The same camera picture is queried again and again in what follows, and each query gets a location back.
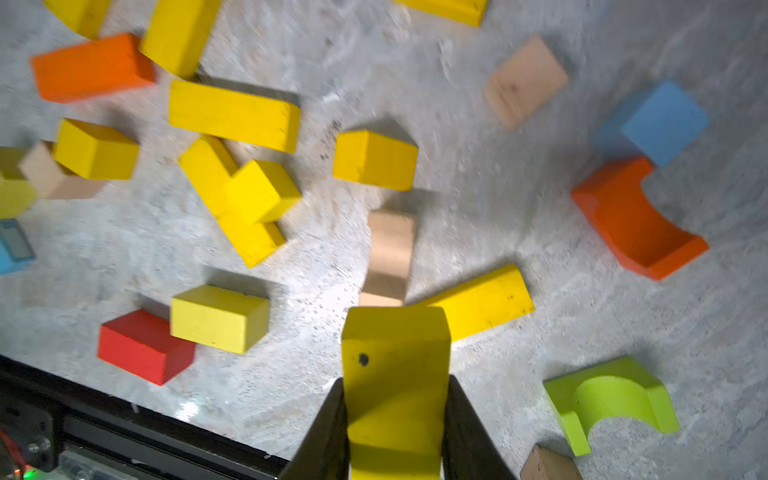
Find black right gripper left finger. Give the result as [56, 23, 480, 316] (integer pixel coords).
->
[279, 378, 350, 480]

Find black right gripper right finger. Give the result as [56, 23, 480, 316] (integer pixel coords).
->
[442, 375, 516, 480]

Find natural wood cube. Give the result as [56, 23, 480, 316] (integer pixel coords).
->
[520, 444, 583, 480]
[19, 141, 106, 200]

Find green arch block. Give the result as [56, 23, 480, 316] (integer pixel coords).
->
[543, 356, 680, 457]

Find yellow long block right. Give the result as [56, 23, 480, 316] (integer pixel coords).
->
[416, 264, 535, 342]

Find natural wood long block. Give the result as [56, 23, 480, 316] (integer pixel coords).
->
[358, 209, 416, 307]

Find yellow small cube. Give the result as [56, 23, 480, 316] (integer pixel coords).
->
[224, 160, 302, 223]

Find orange arch block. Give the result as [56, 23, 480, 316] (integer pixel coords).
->
[571, 157, 709, 281]

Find yellow bridge block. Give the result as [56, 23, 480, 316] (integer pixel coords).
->
[332, 130, 419, 191]

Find diagonal yellow long block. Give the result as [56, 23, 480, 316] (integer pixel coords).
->
[178, 134, 285, 268]

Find yellow flat block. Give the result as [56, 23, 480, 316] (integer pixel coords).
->
[168, 80, 301, 153]

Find blue long block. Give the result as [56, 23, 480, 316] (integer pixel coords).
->
[1, 219, 36, 275]

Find natural wood square block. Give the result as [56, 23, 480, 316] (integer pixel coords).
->
[485, 36, 569, 129]

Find light blue cube block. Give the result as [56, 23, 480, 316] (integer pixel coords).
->
[593, 80, 710, 167]

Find natural wood cube left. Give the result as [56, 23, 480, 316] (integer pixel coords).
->
[19, 141, 106, 200]

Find yellow green block left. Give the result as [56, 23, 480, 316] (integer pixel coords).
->
[0, 147, 37, 219]

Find yellow block under teal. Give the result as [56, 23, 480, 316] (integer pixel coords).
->
[396, 0, 488, 27]

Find orange rectangular block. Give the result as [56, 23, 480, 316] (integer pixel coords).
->
[30, 33, 156, 104]

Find yellow long block centre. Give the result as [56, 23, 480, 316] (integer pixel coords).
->
[140, 0, 221, 79]

